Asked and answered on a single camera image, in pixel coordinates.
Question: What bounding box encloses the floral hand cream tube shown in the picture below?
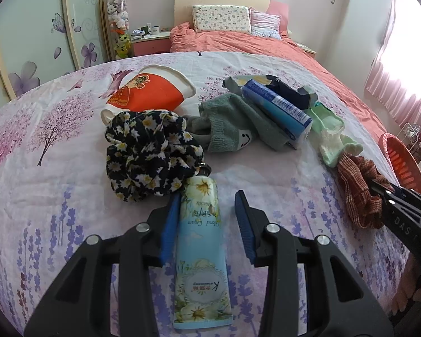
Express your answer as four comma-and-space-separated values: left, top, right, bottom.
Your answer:
173, 175, 233, 329

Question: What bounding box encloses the red plaid scrunchie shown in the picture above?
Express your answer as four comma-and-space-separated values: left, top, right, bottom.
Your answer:
337, 153, 393, 229

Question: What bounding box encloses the orange white paper cup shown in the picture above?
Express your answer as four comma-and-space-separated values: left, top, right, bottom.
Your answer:
100, 64, 196, 125

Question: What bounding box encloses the orange trash basket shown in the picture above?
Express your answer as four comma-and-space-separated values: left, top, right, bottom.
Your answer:
379, 133, 421, 194

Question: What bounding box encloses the grey green sock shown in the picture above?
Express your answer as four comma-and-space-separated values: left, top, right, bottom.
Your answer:
186, 93, 290, 153

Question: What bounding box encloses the black floral scrunchie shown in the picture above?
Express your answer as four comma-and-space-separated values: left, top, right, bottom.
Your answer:
105, 110, 211, 202

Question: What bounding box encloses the blue toothpaste box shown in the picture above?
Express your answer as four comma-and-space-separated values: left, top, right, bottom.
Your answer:
241, 79, 312, 149

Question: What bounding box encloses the light green sock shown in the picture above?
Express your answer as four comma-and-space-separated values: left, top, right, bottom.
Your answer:
306, 101, 363, 168

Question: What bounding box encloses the floral printed bedsheet cloth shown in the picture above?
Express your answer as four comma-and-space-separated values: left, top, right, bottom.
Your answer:
0, 50, 413, 337

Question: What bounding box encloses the pink window curtain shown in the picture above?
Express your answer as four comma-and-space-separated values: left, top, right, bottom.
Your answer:
365, 0, 421, 126

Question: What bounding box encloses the salmon pink duvet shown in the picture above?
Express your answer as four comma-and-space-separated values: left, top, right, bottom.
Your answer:
170, 21, 389, 140

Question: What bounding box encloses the striped pink pillow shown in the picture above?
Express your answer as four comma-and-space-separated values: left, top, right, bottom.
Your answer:
249, 8, 281, 40

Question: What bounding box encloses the pink bedside table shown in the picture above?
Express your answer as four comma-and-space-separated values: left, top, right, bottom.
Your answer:
132, 32, 171, 56

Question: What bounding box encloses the floral white pillow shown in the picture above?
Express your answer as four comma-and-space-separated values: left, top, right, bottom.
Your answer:
192, 4, 251, 34

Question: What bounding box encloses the white mug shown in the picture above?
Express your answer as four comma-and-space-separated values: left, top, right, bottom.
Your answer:
150, 26, 160, 36

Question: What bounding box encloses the cream pink headboard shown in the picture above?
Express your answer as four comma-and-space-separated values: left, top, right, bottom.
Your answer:
174, 0, 289, 32

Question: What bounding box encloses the plush toy display tube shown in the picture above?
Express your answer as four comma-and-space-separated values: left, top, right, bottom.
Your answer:
105, 0, 131, 59

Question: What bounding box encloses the floral sliding wardrobe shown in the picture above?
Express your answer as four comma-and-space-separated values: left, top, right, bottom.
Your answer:
0, 0, 109, 107

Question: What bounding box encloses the white wire rack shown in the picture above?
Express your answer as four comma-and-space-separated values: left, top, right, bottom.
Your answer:
398, 122, 421, 154

